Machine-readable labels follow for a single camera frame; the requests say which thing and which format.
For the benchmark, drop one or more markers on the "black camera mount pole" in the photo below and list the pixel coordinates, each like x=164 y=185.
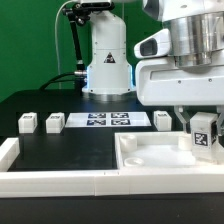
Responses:
x=76 y=20

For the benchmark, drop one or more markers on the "white square table top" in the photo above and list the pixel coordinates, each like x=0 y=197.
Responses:
x=162 y=150

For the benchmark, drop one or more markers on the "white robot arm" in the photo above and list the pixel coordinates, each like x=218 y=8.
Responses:
x=180 y=65

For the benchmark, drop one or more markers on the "white AprilTag base sheet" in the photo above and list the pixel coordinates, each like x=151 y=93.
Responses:
x=107 y=119

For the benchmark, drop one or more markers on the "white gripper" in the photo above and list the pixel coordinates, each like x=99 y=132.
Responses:
x=159 y=82

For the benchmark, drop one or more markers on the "white U-shaped obstacle fence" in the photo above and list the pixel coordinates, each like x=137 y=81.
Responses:
x=207 y=178

